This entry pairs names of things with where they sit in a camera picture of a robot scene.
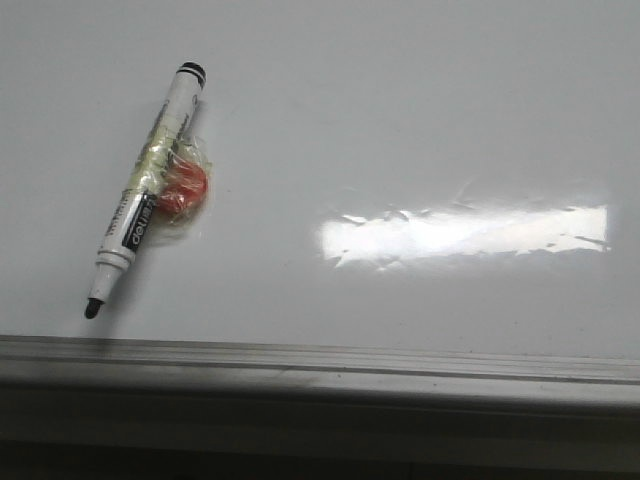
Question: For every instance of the white black whiteboard marker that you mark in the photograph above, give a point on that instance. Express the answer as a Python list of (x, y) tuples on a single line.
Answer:
[(134, 212)]

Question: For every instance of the white whiteboard with aluminium frame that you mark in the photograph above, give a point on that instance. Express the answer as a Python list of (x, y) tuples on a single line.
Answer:
[(423, 229)]

